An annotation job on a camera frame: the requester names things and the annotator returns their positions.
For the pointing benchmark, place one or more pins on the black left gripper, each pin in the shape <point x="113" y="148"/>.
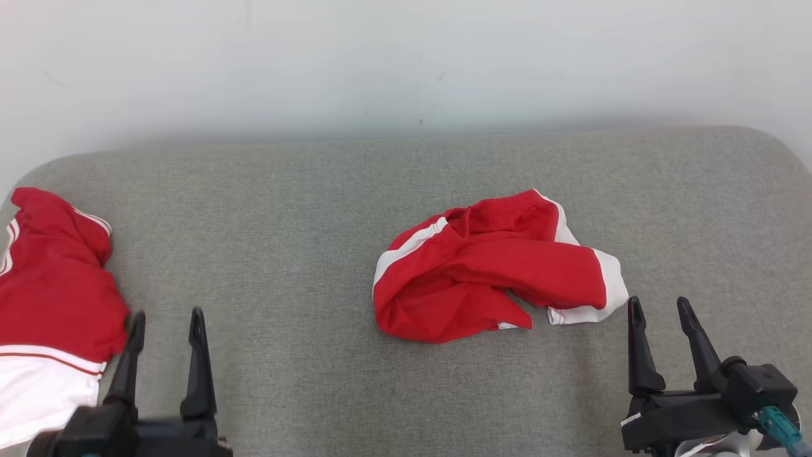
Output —
<point x="184" y="441"/>

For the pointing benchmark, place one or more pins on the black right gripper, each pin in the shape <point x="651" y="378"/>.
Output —
<point x="685" y="416"/>

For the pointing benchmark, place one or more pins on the red and white basketball jersey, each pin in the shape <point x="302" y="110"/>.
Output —
<point x="51" y="292"/>

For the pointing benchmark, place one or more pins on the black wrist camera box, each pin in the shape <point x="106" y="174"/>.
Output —
<point x="761" y="387"/>
<point x="98" y="431"/>

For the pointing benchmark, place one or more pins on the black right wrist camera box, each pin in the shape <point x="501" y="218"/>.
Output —
<point x="761" y="387"/>

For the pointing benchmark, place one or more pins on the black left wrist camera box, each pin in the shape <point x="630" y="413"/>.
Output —
<point x="98" y="431"/>

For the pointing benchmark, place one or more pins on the red shorts with white trim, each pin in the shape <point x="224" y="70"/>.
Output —
<point x="469" y="279"/>

